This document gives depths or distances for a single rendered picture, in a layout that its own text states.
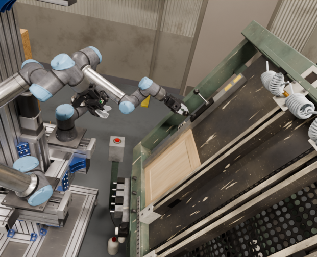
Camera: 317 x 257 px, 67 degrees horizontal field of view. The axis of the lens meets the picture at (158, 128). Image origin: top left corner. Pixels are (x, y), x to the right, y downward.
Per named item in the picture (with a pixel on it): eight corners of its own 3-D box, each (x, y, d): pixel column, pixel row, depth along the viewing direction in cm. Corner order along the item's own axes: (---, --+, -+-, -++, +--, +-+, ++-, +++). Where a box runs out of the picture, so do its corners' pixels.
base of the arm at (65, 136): (51, 139, 166) (50, 128, 160) (60, 126, 178) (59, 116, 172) (73, 143, 167) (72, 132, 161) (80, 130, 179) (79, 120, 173)
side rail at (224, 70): (151, 146, 207) (141, 140, 202) (254, 48, 157) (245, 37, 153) (151, 150, 202) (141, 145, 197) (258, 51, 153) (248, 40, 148)
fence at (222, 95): (146, 164, 185) (142, 162, 183) (244, 76, 142) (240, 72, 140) (146, 169, 181) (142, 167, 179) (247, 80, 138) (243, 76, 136)
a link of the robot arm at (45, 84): (35, 93, 97) (57, 76, 98) (46, 107, 91) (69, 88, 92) (21, 80, 90) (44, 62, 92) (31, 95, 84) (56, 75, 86)
